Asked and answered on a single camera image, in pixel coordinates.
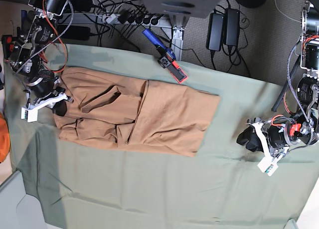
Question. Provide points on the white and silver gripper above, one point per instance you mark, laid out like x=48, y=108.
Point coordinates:
x=272, y=140

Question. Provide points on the blue bar clamp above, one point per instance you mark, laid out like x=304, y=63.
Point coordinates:
x=8, y=40
x=167, y=58

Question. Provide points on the robot arm with orange wires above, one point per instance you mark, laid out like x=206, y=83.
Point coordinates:
x=38, y=32

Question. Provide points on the blue bar clamp left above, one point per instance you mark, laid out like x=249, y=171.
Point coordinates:
x=8, y=40

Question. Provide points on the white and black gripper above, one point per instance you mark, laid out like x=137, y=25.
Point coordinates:
x=56, y=101

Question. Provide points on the robot arm with silver motor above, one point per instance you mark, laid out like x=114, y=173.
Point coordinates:
x=304, y=125

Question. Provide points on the blue bar clamp centre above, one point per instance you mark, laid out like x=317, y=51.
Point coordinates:
x=167, y=58

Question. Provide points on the white plastic bin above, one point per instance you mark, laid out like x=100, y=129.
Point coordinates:
x=19, y=210

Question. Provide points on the black power adapter right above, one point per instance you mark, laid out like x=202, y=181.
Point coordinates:
x=232, y=27

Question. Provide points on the aluminium frame post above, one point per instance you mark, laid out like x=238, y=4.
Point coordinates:
x=178, y=23

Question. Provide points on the tan brown T-shirt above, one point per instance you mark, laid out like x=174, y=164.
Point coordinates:
x=115, y=112

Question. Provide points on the orange cloth at edge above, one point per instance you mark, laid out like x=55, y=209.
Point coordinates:
x=4, y=139

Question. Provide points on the black power adapter left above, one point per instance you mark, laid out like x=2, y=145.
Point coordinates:
x=215, y=31

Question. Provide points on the black power adapter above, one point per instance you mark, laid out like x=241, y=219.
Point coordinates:
x=215, y=31
x=232, y=27

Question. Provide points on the sage green table cloth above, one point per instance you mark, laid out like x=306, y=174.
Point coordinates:
x=220, y=188

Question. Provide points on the white power strip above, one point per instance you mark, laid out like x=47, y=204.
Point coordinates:
x=103, y=18

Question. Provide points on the black power brick left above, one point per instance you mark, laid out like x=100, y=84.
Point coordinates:
x=77, y=33

